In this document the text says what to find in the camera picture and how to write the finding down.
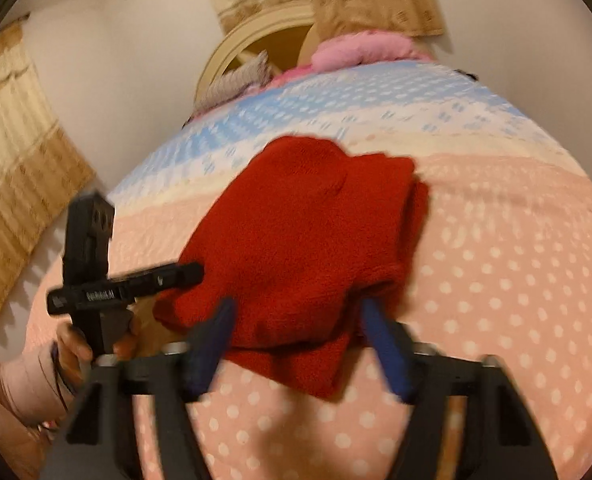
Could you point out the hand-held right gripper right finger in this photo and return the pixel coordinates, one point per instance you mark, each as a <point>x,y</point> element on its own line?
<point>385,355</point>

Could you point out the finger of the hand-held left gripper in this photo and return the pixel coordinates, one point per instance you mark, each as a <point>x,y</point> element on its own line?
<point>171,276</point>

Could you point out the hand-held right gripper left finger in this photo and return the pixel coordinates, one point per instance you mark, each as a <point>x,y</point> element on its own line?
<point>211,355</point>

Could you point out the red fleece garment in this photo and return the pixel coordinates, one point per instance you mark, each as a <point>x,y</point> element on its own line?
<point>296,220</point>

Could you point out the person's left forearm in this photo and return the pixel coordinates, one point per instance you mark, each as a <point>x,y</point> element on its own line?
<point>21,385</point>

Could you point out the person's left hand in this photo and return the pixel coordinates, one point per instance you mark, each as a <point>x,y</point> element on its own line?
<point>71,347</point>

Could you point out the pink and blue dotted bedspread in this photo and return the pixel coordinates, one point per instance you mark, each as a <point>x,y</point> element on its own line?
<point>500,285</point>

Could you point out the striped pillow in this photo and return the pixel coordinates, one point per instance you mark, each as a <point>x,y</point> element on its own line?
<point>231,82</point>

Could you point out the cream wooden headboard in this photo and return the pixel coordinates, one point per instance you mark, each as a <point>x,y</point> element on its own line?
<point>216,60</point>

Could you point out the pink quilt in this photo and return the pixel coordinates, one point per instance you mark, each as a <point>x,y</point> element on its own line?
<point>355,47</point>

